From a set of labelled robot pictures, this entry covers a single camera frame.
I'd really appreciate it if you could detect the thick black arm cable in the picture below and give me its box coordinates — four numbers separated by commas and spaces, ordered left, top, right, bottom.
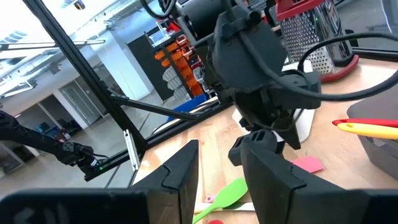
239, 29, 398, 102

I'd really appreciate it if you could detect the grey plastic bin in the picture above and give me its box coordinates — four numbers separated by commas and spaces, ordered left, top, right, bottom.
346, 90, 398, 181

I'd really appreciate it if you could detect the metal box grater red handle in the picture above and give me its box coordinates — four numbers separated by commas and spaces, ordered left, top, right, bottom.
275, 0, 360, 83

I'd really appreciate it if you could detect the silver metal bracket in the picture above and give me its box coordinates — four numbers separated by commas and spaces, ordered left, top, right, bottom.
123, 129, 141, 172

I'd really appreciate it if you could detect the blue plastic object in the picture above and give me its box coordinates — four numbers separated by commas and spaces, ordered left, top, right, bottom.
166, 93, 208, 122

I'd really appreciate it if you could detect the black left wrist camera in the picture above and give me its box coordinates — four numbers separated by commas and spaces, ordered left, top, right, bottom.
279, 70, 323, 110

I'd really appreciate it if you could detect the shelf with orange bins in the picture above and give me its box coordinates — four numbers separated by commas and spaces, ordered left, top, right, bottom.
127, 29, 208, 100

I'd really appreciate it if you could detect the thin black camera cable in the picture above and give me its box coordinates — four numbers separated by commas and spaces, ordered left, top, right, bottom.
297, 30, 398, 74

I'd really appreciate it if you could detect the yellow silicone spatula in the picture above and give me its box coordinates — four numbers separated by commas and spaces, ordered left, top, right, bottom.
337, 123, 398, 140

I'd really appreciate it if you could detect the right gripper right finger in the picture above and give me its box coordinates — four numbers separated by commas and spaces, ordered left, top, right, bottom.
241, 139, 369, 224

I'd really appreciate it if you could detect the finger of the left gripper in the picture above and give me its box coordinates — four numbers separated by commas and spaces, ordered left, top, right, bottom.
273, 108, 302, 151
228, 129, 279, 166

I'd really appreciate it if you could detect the green silicone spatula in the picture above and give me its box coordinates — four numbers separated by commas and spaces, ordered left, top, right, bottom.
192, 177, 249, 224

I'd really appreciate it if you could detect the red silicone spatula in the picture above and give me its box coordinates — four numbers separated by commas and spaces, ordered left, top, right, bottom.
331, 117, 398, 128

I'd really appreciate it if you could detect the white plastic bin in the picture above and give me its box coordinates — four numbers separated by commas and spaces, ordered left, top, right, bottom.
231, 60, 317, 144

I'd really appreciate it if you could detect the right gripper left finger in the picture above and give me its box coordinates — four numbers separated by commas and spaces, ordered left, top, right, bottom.
132, 139, 200, 224

